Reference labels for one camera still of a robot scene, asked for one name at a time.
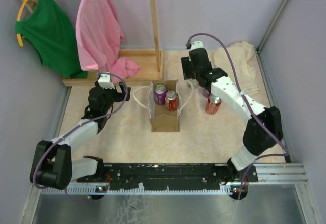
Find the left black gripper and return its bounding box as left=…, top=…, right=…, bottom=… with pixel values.
left=102, top=81, right=131, bottom=114

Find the purple can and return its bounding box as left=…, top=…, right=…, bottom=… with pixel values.
left=154, top=84, right=167, bottom=105
left=202, top=88, right=210, bottom=98

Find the red coke can back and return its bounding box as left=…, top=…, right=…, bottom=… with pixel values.
left=165, top=90, right=178, bottom=111

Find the red coke can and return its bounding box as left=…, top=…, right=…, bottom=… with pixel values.
left=165, top=90, right=178, bottom=111
left=205, top=95, right=222, bottom=115

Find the red coke can front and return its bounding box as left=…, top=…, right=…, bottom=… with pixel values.
left=205, top=95, right=222, bottom=115

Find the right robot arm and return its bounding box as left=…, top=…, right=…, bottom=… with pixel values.
left=180, top=47, right=283, bottom=181

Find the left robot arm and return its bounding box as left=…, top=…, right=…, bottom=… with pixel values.
left=30, top=82, right=131, bottom=190

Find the brown canvas bag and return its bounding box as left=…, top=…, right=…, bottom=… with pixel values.
left=132, top=80, right=194, bottom=133

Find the wooden clothes rack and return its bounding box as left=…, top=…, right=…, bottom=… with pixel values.
left=16, top=0, right=164, bottom=86

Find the pink shirt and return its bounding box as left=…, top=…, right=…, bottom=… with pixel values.
left=75, top=0, right=140, bottom=79

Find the beige cloth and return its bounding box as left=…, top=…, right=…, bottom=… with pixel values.
left=212, top=41, right=259, bottom=95

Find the green shirt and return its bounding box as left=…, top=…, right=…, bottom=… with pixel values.
left=15, top=0, right=87, bottom=79

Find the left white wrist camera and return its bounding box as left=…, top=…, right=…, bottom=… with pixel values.
left=97, top=73, right=115, bottom=89

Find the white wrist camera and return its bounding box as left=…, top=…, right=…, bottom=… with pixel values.
left=97, top=73, right=115, bottom=89
left=186, top=40, right=204, bottom=51

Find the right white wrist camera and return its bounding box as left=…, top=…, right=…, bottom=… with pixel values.
left=186, top=40, right=204, bottom=51

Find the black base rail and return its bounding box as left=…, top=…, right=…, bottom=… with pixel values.
left=68, top=163, right=258, bottom=200

